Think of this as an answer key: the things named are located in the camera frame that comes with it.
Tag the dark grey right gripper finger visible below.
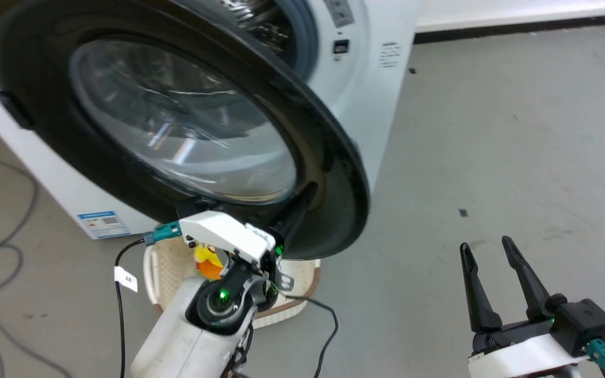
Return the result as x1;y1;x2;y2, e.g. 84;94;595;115
501;236;554;322
460;242;503;333

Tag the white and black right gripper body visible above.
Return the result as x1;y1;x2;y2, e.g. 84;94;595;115
467;319;588;378

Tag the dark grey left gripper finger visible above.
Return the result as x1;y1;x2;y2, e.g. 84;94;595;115
275;182;319;248

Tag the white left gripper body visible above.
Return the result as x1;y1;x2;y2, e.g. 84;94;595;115
179;211;277;266

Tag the black round glass washer door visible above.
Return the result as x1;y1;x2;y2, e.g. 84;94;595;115
0;0;371;261

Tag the white front-load washing machine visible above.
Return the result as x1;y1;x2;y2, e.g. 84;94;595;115
0;0;425;241

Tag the yellow and orange toy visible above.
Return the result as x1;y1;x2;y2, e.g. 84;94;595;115
193;244;225;280

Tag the cream woven laundry basket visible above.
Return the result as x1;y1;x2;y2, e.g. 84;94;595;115
143;239;322;330

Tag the blue energy label sticker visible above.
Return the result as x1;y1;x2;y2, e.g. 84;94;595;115
77;211;131;240

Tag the white paper cable tag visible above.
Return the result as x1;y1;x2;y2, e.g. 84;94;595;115
114;266;139;292

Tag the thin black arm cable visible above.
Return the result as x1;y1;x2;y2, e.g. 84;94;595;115
280;293;340;378

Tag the black cable with teal plug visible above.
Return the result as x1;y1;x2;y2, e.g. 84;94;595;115
115;220;183;378

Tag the grey floor cable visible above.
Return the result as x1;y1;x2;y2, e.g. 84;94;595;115
0;150;75;378

